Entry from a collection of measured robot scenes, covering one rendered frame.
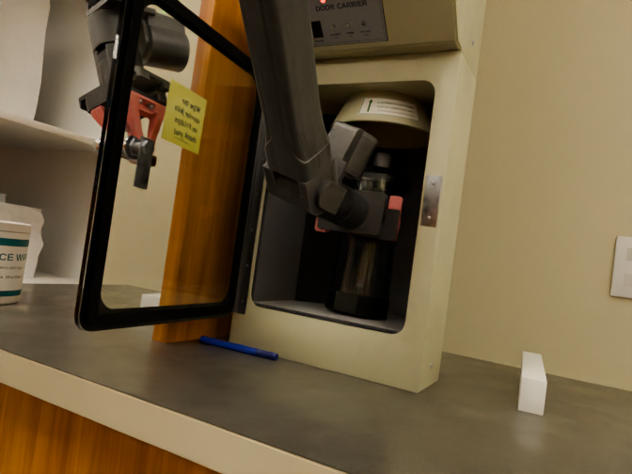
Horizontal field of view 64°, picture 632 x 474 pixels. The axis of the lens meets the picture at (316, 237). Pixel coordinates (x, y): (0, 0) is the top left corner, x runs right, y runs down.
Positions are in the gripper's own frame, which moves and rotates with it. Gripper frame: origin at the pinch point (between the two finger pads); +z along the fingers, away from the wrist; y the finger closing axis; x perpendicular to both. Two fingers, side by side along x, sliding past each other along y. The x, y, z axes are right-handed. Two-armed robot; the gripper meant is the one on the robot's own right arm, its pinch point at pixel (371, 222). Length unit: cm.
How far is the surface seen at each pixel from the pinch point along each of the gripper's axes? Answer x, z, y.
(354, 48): -23.1, -14.4, 1.7
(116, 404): 27.6, -38.0, 9.3
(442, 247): 3.5, -6.9, -14.0
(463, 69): -21.6, -9.9, -13.5
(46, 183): -5, 35, 135
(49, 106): -32, 33, 140
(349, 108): -16.3, -8.3, 3.6
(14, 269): 19, -19, 59
